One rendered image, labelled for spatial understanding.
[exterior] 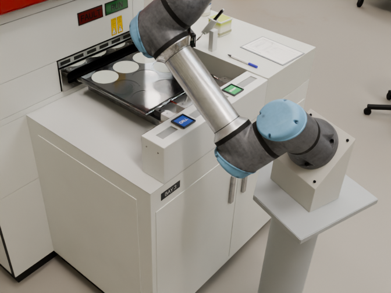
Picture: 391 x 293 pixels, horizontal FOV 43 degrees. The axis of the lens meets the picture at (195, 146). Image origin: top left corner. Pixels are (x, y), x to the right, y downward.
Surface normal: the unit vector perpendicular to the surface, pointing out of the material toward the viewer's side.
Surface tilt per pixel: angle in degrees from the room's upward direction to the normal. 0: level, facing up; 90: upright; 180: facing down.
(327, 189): 90
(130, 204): 90
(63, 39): 90
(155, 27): 70
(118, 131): 0
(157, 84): 0
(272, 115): 41
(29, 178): 90
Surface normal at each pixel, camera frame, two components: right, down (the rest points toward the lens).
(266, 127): -0.49, -0.37
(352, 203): 0.04, -0.79
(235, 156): -0.44, 0.25
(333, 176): 0.55, 0.52
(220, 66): -0.64, 0.45
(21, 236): 0.77, 0.41
